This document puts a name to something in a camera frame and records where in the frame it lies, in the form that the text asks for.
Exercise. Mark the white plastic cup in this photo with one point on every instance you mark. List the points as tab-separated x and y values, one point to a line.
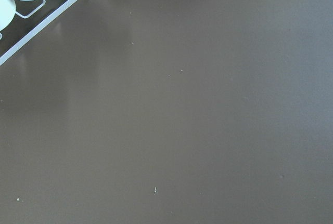
7	12

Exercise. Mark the white wire cup rack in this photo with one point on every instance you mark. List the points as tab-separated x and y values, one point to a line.
30	18

